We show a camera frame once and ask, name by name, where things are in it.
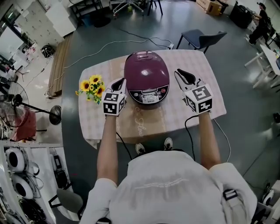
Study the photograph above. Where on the dark blue chair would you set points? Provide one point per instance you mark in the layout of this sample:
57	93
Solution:
210	39

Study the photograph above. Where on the black bar stool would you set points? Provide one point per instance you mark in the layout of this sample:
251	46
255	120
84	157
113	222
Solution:
155	3

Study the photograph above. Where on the red fabric bundle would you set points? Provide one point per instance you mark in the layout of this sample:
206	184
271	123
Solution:
24	127

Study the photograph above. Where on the white power strip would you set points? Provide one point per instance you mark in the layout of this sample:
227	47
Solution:
170	46

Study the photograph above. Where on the person's left shoe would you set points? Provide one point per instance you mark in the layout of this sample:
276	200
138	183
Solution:
140	148

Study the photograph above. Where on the black suitcase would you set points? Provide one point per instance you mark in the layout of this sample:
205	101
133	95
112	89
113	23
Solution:
240	15

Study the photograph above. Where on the white round device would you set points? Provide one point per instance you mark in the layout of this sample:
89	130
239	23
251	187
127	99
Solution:
15	159
22	187

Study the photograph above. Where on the black rectangular adapter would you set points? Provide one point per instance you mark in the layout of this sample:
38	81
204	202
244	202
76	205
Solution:
57	162

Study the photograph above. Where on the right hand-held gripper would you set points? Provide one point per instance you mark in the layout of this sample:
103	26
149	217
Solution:
200	98

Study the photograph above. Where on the sunflower bouquet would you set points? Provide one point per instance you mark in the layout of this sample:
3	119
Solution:
94	84

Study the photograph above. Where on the whiteboard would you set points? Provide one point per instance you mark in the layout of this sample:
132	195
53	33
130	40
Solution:
11	40

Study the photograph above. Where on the person's right shoe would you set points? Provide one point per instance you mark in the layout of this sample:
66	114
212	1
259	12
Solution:
168	144

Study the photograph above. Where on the brown wooden pallet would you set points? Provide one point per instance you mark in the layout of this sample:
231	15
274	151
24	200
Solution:
60	65

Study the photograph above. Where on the black round device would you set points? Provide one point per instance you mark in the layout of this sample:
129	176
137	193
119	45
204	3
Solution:
32	210

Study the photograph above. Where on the white cabinet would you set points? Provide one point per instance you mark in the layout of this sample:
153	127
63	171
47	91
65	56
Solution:
61	20

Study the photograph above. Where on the cardboard box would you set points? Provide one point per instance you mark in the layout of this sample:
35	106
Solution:
213	7

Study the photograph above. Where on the small tripod stand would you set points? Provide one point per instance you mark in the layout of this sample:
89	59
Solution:
20	73

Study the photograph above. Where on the black side table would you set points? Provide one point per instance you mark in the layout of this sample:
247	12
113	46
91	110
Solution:
87	6

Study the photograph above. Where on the purple rice cooker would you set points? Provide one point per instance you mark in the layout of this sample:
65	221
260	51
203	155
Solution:
146	72

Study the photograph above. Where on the person's right forearm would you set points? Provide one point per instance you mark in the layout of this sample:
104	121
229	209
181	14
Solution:
208	142

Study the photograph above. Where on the white desk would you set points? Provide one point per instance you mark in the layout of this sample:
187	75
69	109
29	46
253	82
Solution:
270	59

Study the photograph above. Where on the person's dark trousers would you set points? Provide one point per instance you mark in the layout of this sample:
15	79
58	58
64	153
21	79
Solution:
136	155

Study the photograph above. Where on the person's white shirt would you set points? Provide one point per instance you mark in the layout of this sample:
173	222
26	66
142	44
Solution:
170	192

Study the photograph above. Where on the person's shoe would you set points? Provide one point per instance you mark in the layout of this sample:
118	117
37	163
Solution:
140	148
168	144

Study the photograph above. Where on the teal bin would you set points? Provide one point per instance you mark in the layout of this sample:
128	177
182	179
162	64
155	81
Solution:
87	20

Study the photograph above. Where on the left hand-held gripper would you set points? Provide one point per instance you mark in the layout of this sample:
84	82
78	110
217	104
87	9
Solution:
113	105

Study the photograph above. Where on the grey chair with black legs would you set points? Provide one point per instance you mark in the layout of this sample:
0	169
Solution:
70	199

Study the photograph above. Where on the white metal rack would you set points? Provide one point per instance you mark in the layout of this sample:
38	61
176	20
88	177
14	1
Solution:
41	157

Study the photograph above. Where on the metal clothes rack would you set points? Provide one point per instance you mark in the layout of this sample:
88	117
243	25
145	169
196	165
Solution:
127	3

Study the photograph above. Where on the wall of white lockers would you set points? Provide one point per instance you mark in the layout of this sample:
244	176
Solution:
37	26

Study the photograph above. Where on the person's left forearm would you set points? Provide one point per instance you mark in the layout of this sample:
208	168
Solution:
108	151

